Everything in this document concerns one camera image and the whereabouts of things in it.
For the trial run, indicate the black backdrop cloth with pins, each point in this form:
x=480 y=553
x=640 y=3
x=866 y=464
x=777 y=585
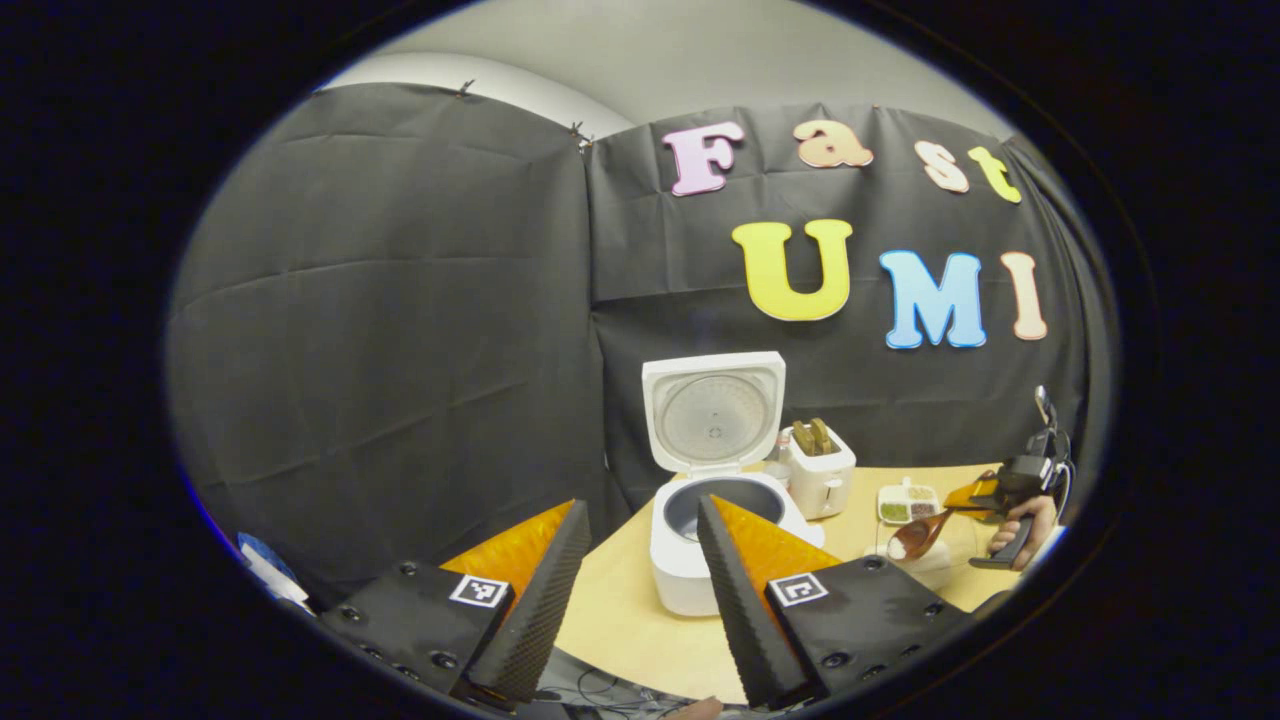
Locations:
x=380 y=350

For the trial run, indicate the white rice cooker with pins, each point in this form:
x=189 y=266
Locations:
x=680 y=580

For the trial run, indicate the white divided grain dish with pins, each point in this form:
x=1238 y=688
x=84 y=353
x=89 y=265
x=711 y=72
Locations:
x=905 y=508

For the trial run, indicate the brown wooden spoon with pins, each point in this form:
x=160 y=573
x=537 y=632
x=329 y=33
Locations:
x=920 y=535

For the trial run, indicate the clear plastic bottle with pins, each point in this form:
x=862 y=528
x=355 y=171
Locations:
x=784 y=460

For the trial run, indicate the brown toast slice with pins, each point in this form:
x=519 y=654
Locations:
x=822 y=435
x=803 y=438

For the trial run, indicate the clear container of rice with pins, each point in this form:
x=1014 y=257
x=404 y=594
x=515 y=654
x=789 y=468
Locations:
x=932 y=575

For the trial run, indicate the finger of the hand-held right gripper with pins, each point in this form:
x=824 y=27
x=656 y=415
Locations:
x=985 y=497

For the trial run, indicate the blue and white sheet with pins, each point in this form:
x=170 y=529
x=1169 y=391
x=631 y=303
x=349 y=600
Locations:
x=270 y=575

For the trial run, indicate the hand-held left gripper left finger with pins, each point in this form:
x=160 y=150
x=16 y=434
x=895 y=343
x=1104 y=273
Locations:
x=545 y=610

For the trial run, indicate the white toaster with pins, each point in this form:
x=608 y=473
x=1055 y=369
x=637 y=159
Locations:
x=825 y=490

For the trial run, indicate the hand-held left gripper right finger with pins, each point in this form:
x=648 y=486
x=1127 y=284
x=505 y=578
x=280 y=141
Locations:
x=745 y=620

